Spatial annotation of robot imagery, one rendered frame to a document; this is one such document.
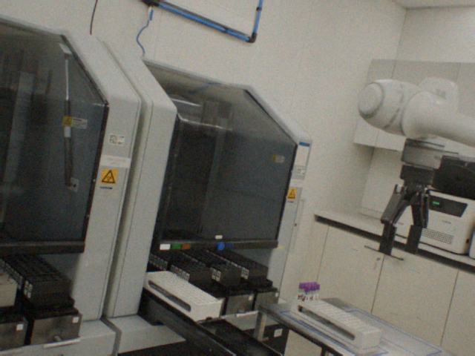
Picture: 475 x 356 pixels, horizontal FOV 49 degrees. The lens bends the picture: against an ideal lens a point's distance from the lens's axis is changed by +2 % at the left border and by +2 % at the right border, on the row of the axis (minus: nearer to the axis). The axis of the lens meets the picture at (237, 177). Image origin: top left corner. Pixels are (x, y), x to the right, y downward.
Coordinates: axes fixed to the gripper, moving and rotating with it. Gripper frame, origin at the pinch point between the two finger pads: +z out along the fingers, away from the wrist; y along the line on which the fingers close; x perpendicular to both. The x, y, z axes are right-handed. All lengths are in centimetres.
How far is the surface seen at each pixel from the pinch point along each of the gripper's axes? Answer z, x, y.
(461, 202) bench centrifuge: -3, 80, 225
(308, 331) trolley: 38, 32, 18
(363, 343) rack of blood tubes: 35.2, 15.0, 21.8
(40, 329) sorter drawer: 43, 66, -55
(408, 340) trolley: 38, 15, 52
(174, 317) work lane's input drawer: 41, 58, -17
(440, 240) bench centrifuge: 25, 84, 219
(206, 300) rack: 34, 53, -10
